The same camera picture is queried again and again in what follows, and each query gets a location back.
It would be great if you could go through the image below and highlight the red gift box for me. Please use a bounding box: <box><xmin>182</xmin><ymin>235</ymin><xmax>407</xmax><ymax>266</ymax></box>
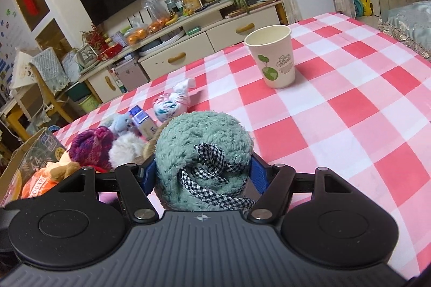
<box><xmin>98</xmin><ymin>45</ymin><xmax>123</xmax><ymax>61</ymax></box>

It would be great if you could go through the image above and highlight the bag of oranges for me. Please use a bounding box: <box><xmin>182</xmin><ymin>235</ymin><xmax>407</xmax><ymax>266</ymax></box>
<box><xmin>148</xmin><ymin>18</ymin><xmax>167</xmax><ymax>33</ymax></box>
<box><xmin>124</xmin><ymin>24</ymin><xmax>149</xmax><ymax>45</ymax></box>

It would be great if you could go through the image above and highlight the white fluffy pompom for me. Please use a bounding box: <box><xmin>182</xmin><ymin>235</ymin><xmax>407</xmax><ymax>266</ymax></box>
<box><xmin>109</xmin><ymin>134</ymin><xmax>146</xmax><ymax>170</ymax></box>

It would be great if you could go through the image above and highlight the clear plastic bag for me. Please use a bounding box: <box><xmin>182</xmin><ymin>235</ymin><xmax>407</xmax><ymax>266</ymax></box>
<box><xmin>141</xmin><ymin>0</ymin><xmax>169</xmax><ymax>22</ymax></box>

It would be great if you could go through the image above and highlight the red white checkered tablecloth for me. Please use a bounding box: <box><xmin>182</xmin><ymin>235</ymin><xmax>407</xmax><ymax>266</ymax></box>
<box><xmin>54</xmin><ymin>13</ymin><xmax>431</xmax><ymax>282</ymax></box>

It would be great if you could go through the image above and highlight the chair with lace cover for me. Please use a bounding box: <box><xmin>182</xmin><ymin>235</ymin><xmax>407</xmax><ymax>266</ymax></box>
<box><xmin>29</xmin><ymin>46</ymin><xmax>73</xmax><ymax>121</ymax></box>

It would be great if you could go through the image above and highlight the orange packet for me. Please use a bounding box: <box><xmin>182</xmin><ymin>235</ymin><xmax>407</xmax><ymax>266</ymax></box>
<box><xmin>22</xmin><ymin>167</ymin><xmax>58</xmax><ymax>198</ymax></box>

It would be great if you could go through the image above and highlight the teal fluffy hat checkered ribbon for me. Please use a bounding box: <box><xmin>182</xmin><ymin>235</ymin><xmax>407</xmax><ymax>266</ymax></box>
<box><xmin>155</xmin><ymin>111</ymin><xmax>260</xmax><ymax>212</ymax></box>

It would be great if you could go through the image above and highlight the grey pink storage box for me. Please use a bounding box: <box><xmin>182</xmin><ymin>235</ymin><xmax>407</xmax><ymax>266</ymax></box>
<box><xmin>113</xmin><ymin>59</ymin><xmax>149</xmax><ymax>92</ymax></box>

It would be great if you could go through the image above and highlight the cardboard box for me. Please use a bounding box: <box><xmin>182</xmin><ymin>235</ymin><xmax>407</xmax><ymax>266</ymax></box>
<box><xmin>0</xmin><ymin>127</ymin><xmax>66</xmax><ymax>203</ymax></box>

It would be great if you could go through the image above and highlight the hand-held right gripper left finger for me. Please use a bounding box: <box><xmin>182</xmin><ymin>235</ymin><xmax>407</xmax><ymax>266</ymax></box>
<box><xmin>57</xmin><ymin>154</ymin><xmax>159</xmax><ymax>223</ymax></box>

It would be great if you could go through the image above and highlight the light blue plush slipper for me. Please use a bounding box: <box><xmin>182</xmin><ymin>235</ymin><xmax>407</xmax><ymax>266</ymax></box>
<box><xmin>101</xmin><ymin>113</ymin><xmax>137</xmax><ymax>136</ymax></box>

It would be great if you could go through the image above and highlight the white picture box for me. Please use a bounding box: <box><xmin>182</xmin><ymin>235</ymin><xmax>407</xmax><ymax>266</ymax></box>
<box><xmin>77</xmin><ymin>43</ymin><xmax>98</xmax><ymax>69</ymax></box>

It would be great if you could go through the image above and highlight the white patterned rolled sock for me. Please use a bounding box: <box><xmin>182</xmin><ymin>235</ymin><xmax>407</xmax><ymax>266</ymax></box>
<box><xmin>153</xmin><ymin>78</ymin><xmax>196</xmax><ymax>123</ymax></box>

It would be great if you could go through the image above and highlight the wall sticker chart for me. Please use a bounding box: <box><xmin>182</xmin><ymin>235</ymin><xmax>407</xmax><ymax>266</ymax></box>
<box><xmin>0</xmin><ymin>8</ymin><xmax>21</xmax><ymax>96</ymax></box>

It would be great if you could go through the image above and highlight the white round tray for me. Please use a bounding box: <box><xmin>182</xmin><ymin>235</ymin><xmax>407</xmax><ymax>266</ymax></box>
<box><xmin>138</xmin><ymin>29</ymin><xmax>185</xmax><ymax>57</ymax></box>

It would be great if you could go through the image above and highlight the tan plush toy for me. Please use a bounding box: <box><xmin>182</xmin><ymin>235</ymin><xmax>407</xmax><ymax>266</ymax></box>
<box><xmin>45</xmin><ymin>159</ymin><xmax>81</xmax><ymax>180</ymax></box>

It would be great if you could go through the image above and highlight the cream television cabinet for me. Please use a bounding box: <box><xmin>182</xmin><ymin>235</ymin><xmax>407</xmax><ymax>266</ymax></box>
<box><xmin>79</xmin><ymin>0</ymin><xmax>290</xmax><ymax>104</ymax></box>

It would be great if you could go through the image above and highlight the green plastic bin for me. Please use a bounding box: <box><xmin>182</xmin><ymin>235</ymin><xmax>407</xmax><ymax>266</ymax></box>
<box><xmin>65</xmin><ymin>83</ymin><xmax>102</xmax><ymax>113</ymax></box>

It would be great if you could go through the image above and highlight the teal embroidered cushion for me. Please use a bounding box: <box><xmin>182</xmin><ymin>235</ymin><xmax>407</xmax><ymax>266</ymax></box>
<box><xmin>377</xmin><ymin>1</ymin><xmax>431</xmax><ymax>59</ymax></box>

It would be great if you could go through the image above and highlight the purple knit hat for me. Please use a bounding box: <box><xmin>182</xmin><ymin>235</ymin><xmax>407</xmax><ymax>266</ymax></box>
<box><xmin>69</xmin><ymin>126</ymin><xmax>117</xmax><ymax>171</ymax></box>

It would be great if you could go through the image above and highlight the red berry branch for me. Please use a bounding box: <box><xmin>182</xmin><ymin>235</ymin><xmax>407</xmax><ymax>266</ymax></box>
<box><xmin>81</xmin><ymin>23</ymin><xmax>108</xmax><ymax>52</ymax></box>

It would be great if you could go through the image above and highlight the white embroidered cloth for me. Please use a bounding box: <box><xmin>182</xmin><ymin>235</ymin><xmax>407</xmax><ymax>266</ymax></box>
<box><xmin>10</xmin><ymin>51</ymin><xmax>39</xmax><ymax>89</ymax></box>

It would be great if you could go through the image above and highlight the yellow detergent bottle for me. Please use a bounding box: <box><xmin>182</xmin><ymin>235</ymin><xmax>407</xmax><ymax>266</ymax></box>
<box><xmin>352</xmin><ymin>0</ymin><xmax>374</xmax><ymax>16</ymax></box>

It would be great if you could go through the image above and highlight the blue white carton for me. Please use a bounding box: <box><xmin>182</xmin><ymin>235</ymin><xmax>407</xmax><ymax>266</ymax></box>
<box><xmin>129</xmin><ymin>105</ymin><xmax>159</xmax><ymax>141</ymax></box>

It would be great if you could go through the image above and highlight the white paper cup green print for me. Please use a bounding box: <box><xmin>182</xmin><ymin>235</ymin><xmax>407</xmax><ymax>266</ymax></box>
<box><xmin>244</xmin><ymin>24</ymin><xmax>296</xmax><ymax>90</ymax></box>

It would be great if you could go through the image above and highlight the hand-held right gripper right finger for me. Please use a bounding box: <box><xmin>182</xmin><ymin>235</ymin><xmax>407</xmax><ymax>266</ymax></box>
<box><xmin>247</xmin><ymin>152</ymin><xmax>362</xmax><ymax>223</ymax></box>

